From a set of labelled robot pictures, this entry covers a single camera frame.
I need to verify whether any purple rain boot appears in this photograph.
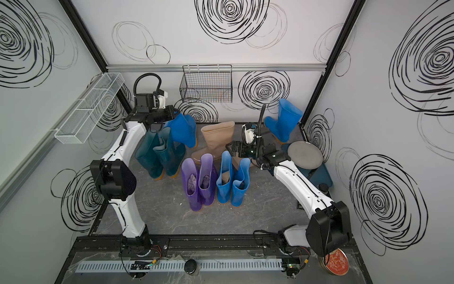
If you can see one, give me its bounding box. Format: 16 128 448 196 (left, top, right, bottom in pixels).
182 158 202 212
199 153 218 206

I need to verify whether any black wire basket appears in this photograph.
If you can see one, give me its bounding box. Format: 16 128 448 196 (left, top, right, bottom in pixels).
179 65 233 103

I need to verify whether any white slotted cable duct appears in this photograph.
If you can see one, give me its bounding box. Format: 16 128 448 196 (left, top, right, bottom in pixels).
75 259 284 273

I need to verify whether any grey round plate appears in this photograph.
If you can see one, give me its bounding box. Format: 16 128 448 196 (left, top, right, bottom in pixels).
287 141 323 170

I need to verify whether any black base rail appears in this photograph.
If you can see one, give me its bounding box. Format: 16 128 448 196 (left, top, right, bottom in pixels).
70 232 357 257

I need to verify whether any beige rain boot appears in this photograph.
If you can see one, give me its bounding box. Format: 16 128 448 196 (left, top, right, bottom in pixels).
191 121 235 164
232 156 254 170

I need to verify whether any black round knob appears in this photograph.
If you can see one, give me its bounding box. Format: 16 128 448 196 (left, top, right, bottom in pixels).
184 259 198 275

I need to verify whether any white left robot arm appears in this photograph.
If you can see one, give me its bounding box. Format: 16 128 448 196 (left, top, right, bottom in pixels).
89 73 179 257

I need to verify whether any small glass jar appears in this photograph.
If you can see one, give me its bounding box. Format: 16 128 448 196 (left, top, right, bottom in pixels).
318 183 329 195

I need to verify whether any blue rain boot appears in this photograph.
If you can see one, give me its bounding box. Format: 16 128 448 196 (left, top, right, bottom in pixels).
216 150 234 204
164 113 197 149
264 99 303 143
231 158 251 207

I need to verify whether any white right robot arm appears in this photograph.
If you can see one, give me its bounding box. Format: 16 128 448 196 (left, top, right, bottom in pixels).
226 123 352 257

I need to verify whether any red round tin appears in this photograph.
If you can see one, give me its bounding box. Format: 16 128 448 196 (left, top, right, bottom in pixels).
318 248 349 276

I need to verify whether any dark green rain boot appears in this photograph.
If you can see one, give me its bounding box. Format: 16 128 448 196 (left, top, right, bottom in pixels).
153 127 186 178
135 130 164 181

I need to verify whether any white wire basket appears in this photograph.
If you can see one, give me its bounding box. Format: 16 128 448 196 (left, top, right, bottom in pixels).
54 73 124 144

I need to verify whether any teal square tray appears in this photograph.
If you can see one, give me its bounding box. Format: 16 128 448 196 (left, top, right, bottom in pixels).
281 144 333 188

